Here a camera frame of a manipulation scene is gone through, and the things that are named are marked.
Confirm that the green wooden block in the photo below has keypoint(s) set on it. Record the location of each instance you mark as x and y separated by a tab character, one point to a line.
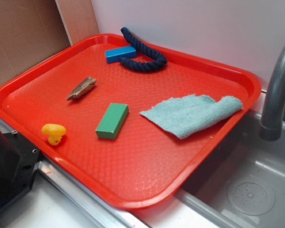
112	121

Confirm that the grey sink basin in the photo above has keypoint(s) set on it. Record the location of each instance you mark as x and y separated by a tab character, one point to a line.
241	184

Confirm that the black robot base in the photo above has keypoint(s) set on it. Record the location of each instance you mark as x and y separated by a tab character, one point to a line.
18	164

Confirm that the yellow rubber duck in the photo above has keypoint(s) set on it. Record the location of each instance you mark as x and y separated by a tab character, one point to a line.
55	133

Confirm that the light blue cloth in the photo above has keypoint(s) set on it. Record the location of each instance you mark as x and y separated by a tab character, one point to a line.
185	116

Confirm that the brown cardboard panel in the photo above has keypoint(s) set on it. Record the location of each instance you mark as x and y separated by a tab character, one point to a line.
33	30

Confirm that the blue wooden block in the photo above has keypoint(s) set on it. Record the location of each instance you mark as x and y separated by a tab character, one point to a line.
114	55

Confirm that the grey faucet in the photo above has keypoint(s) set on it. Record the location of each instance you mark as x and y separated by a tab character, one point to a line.
273	113

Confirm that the red plastic tray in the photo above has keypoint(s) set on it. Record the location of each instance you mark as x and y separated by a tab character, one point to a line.
144	164

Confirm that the brown wood piece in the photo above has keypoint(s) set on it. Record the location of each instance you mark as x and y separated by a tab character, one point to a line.
81	89

